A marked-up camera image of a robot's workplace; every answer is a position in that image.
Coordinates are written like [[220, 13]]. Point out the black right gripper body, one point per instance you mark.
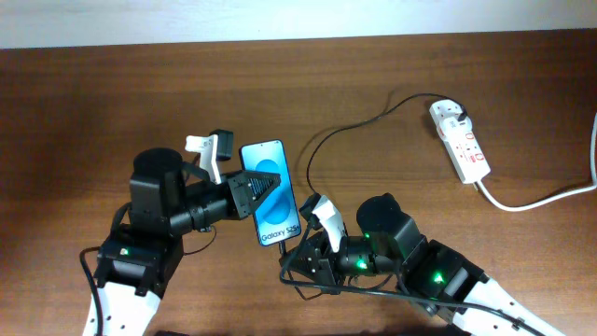
[[332, 262]]

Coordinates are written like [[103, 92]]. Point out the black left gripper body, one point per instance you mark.
[[235, 183]]

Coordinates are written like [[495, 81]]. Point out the blue screen smartphone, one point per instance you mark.
[[277, 219]]

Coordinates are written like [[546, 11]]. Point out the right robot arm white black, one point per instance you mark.
[[392, 259]]

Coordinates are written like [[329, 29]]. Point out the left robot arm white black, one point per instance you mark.
[[170, 197]]

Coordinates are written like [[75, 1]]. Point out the white charger plug adapter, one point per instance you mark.
[[452, 128]]

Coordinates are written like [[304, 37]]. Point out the white power strip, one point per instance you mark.
[[465, 153]]

